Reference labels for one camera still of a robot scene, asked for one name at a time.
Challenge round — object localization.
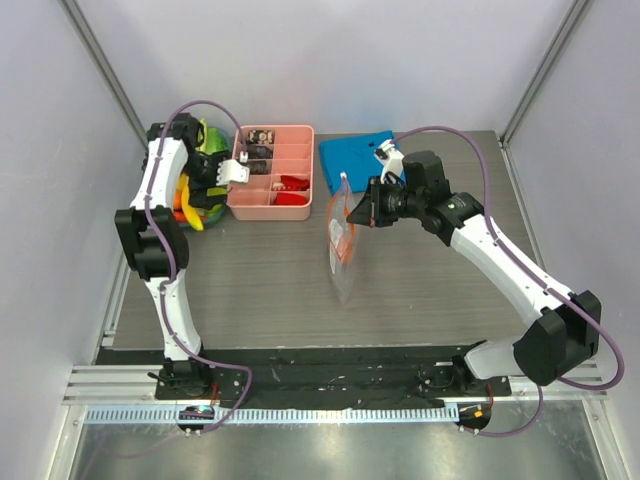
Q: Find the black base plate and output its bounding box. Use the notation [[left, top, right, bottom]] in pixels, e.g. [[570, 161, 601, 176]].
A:
[[96, 346, 538, 410]]

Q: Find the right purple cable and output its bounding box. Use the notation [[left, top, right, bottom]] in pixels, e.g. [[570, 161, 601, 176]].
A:
[[392, 125, 626, 436]]

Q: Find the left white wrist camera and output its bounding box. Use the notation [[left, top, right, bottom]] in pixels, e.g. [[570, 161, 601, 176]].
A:
[[216, 151, 250, 187]]

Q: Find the clear zip top bag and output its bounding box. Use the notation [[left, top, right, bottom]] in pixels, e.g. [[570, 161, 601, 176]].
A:
[[326, 172, 357, 304]]

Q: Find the dark sushi roll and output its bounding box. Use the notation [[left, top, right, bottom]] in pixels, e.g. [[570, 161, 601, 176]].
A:
[[247, 159, 271, 176], [244, 129, 275, 145], [247, 145, 273, 159]]

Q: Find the purple cable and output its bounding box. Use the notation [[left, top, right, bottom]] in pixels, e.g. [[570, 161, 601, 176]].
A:
[[392, 125, 626, 436], [144, 100, 257, 435]]

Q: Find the blue folded cloth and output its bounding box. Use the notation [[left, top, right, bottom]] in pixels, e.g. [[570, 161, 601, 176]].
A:
[[319, 130, 393, 196]]

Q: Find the small orange fruit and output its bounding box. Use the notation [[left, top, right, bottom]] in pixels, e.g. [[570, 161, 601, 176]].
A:
[[334, 235, 353, 264]]

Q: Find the pink divided tray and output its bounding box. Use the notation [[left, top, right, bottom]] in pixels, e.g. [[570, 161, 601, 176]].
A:
[[227, 124, 314, 221]]

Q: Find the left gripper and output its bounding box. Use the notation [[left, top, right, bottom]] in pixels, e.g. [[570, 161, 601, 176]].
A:
[[182, 152, 232, 210]]

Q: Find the green lettuce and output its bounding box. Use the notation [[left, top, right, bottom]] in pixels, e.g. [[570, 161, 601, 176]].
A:
[[199, 119, 230, 155]]

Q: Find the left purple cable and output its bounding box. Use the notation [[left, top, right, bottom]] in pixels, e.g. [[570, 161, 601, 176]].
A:
[[144, 100, 257, 435]]

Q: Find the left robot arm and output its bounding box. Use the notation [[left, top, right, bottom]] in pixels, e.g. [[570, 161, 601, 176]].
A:
[[114, 112, 230, 399]]

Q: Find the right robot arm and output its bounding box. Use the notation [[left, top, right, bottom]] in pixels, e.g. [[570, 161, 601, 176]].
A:
[[347, 151, 601, 395]]

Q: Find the perforated cable rail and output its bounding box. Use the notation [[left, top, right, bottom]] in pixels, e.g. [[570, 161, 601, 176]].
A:
[[84, 404, 459, 425]]

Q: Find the teal food bowl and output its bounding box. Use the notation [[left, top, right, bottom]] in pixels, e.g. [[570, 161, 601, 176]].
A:
[[173, 125, 226, 230]]

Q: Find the yellow banana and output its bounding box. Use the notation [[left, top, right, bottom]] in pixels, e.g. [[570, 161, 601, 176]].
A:
[[179, 174, 204, 232]]

